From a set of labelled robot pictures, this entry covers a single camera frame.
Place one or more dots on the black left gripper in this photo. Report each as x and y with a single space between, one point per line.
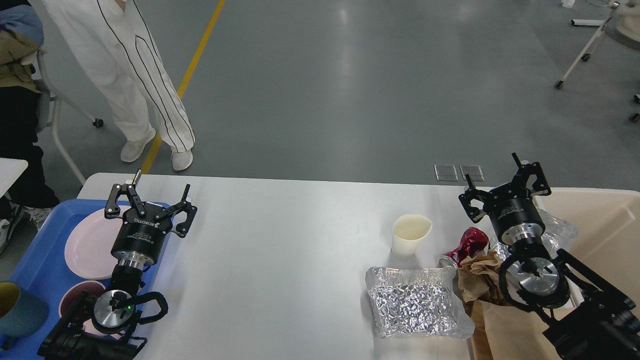
142 237

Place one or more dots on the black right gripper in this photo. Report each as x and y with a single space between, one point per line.
512 212

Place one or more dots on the pink plate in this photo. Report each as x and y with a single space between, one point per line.
87 251

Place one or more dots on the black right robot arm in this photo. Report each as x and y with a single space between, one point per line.
587 317

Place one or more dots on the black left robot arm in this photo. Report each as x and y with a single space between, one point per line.
102 327

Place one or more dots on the floor socket plate right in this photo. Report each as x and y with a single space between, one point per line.
474 171

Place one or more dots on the floor socket plate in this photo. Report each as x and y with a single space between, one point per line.
474 171
446 172

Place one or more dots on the crushed red can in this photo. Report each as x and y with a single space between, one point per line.
472 241

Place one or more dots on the floor socket plate left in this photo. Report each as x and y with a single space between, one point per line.
446 172

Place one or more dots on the crumpled foil container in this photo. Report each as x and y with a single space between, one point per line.
558 234

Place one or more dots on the cream paper cup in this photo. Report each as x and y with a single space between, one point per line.
408 232

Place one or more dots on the beige plastic bin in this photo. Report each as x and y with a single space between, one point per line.
608 224

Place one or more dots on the blue plastic tray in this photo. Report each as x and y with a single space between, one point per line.
43 270

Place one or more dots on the brown paper bag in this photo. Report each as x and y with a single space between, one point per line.
502 332

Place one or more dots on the white side table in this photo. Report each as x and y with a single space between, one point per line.
10 170

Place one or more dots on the flat aluminium foil tray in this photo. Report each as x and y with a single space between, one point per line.
408 302

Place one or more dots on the teal mug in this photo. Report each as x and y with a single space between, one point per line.
21 313

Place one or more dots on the white chair left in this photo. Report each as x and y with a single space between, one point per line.
49 108

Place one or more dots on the white chair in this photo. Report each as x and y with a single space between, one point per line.
620 26
49 108

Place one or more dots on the seated person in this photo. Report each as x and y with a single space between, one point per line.
21 35

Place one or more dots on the person in white trousers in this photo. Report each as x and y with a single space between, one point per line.
115 48

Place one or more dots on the white chair right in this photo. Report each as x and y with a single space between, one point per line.
620 26

